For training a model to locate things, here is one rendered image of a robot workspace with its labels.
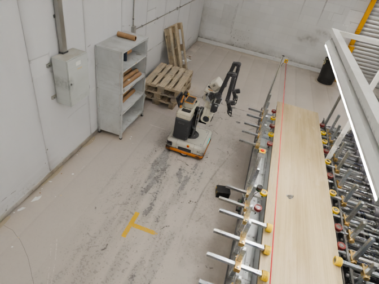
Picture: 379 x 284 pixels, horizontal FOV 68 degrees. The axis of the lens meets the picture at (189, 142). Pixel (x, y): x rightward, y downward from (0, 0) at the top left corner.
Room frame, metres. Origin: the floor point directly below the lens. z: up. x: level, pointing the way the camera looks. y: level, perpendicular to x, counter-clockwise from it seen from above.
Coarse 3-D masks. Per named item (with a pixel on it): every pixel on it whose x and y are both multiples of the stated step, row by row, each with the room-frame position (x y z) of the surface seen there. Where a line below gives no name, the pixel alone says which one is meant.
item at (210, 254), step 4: (208, 252) 1.34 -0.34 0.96; (208, 256) 1.33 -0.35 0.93; (212, 256) 1.32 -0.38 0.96; (216, 256) 1.32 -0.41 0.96; (220, 256) 1.33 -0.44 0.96; (220, 260) 1.31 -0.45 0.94; (224, 260) 1.30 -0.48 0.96; (228, 260) 1.31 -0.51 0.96; (232, 260) 1.32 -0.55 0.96; (228, 264) 1.29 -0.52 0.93; (232, 264) 1.29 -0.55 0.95; (244, 268) 1.27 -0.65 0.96; (248, 268) 1.28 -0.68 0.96; (252, 268) 1.28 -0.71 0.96; (252, 272) 1.26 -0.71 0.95; (256, 272) 1.26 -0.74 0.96; (260, 272) 1.26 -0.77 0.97; (260, 276) 1.24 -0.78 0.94
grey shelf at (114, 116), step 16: (128, 32) 4.66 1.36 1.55; (96, 48) 3.84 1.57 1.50; (112, 48) 3.82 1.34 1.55; (128, 48) 3.94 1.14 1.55; (144, 48) 4.64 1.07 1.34; (96, 64) 3.84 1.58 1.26; (112, 64) 3.79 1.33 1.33; (128, 64) 4.07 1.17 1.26; (96, 80) 3.84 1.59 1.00; (112, 80) 3.79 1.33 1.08; (144, 80) 4.60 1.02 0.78; (112, 96) 3.79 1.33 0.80; (112, 112) 3.79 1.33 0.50; (128, 112) 4.44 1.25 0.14; (112, 128) 3.79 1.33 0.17
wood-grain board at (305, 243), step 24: (288, 120) 3.99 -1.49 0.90; (312, 120) 4.16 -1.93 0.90; (288, 144) 3.30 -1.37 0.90; (312, 144) 3.42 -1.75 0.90; (288, 168) 2.75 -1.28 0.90; (312, 168) 2.85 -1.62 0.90; (288, 192) 2.33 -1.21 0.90; (312, 192) 2.41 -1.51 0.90; (288, 216) 1.97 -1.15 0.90; (312, 216) 2.04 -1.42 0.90; (264, 240) 1.62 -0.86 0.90; (288, 240) 1.68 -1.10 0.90; (312, 240) 1.74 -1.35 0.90; (336, 240) 1.79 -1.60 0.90; (264, 264) 1.38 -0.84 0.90; (288, 264) 1.43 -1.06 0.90; (312, 264) 1.47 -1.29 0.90
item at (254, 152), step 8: (256, 136) 3.64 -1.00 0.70; (256, 152) 3.23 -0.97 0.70; (256, 160) 3.05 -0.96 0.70; (248, 168) 2.88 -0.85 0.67; (248, 176) 2.68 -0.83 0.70; (248, 184) 2.54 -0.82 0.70; (240, 208) 2.13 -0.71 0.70; (232, 248) 1.61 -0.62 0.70; (232, 256) 1.52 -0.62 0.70; (224, 280) 1.31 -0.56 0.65; (232, 280) 1.29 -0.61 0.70
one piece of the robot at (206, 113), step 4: (208, 88) 3.83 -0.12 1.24; (204, 92) 3.81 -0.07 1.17; (208, 92) 3.79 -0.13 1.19; (212, 92) 3.77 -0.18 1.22; (204, 96) 3.86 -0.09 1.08; (204, 100) 3.86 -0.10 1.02; (208, 104) 3.85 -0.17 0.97; (204, 108) 3.83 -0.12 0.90; (208, 108) 3.85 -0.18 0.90; (204, 112) 3.82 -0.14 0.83; (208, 112) 3.81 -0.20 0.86; (204, 116) 3.81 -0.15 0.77; (208, 116) 3.80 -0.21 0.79; (212, 116) 3.84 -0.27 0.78; (204, 120) 3.81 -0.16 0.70; (208, 120) 3.80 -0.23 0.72
